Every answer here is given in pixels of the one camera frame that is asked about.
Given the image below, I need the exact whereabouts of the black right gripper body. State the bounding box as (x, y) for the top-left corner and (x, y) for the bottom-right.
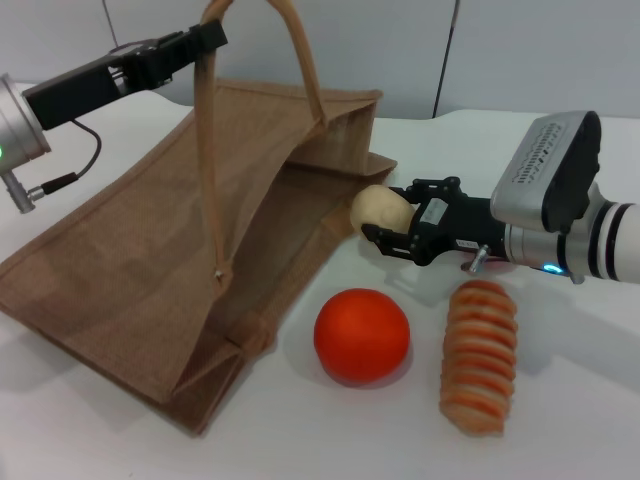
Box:
(412, 194), (506, 266)

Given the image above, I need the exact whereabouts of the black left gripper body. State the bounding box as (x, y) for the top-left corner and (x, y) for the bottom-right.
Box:
(24, 42), (161, 132)

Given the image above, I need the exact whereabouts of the beige egg yolk pastry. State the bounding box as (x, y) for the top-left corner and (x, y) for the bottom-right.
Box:
(350, 184), (417, 237)

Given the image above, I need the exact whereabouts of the brown woven handbag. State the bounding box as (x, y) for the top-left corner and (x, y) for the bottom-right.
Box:
(0, 0), (399, 435)

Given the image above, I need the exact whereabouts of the orange toy fruit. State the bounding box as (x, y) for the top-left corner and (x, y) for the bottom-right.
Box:
(313, 287), (411, 386)

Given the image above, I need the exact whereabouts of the striped long bread roll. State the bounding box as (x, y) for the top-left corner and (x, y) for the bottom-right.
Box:
(439, 278), (519, 439)

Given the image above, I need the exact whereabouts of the right arm cable with plug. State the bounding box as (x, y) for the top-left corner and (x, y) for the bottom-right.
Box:
(465, 243), (492, 274)

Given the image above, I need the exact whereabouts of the arm cable with plug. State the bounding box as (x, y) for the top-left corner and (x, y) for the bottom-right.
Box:
(465, 243), (492, 274)
(4, 118), (104, 215)

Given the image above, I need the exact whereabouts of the left arm cable with plug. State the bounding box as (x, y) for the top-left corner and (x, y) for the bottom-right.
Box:
(4, 118), (104, 215)

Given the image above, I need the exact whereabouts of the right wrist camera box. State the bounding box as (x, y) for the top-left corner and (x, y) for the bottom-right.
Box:
(489, 110), (601, 234)

